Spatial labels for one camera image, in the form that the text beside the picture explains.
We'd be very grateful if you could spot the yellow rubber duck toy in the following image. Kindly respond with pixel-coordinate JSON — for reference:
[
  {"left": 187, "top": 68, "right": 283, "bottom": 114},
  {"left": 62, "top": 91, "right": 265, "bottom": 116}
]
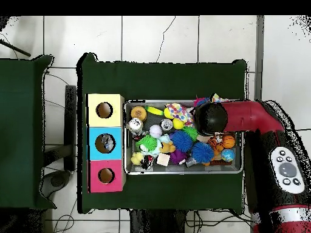
[{"left": 131, "top": 152, "right": 145, "bottom": 166}]

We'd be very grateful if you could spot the wooden box with three holes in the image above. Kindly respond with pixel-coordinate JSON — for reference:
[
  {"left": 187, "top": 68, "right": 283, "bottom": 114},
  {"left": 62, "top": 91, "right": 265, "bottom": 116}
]
[{"left": 86, "top": 93, "right": 126, "bottom": 194}]

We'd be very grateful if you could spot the black panel stand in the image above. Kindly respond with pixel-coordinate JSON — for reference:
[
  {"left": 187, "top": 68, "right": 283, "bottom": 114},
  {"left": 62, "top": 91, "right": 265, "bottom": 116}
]
[{"left": 64, "top": 84, "right": 78, "bottom": 172}]

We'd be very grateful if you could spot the shallow clear mesh bin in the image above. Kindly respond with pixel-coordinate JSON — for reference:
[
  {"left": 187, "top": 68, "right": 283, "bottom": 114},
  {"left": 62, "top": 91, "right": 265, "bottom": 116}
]
[{"left": 123, "top": 99, "right": 244, "bottom": 175}]

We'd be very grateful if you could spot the dark green table cloth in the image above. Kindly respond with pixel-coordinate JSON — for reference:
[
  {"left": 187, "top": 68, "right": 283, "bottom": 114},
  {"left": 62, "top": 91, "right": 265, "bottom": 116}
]
[
  {"left": 0, "top": 53, "right": 55, "bottom": 211},
  {"left": 77, "top": 52, "right": 248, "bottom": 214}
]

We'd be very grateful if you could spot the tan plush animal toy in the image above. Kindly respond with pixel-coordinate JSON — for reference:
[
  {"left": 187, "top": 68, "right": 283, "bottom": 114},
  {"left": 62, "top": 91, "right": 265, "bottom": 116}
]
[{"left": 157, "top": 140, "right": 177, "bottom": 155}]

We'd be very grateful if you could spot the grey stand base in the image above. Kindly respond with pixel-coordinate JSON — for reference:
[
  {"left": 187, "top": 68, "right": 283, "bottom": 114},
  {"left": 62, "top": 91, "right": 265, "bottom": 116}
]
[{"left": 41, "top": 169, "right": 73, "bottom": 199}]

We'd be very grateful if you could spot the colourful patterned cloth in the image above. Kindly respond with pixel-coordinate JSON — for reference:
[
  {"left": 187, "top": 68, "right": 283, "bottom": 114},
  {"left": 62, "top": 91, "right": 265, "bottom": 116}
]
[{"left": 165, "top": 103, "right": 195, "bottom": 126}]

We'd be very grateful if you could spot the orange ball with cream dots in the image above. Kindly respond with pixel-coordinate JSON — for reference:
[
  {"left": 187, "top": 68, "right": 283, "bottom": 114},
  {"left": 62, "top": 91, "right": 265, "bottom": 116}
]
[{"left": 131, "top": 106, "right": 148, "bottom": 122}]

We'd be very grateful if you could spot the blue spiky rubber ball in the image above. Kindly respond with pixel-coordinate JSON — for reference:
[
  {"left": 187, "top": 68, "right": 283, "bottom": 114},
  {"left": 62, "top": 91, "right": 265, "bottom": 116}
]
[
  {"left": 171, "top": 130, "right": 194, "bottom": 153},
  {"left": 191, "top": 141, "right": 214, "bottom": 163}
]

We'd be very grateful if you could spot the crushed silver drink can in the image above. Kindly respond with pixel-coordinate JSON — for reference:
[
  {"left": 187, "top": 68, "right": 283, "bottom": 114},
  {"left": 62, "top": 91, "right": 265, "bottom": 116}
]
[{"left": 127, "top": 118, "right": 145, "bottom": 134}]

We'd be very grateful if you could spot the green spiky rubber ball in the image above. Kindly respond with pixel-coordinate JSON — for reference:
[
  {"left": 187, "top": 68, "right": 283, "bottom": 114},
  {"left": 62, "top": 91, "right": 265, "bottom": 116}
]
[{"left": 136, "top": 135, "right": 157, "bottom": 153}]

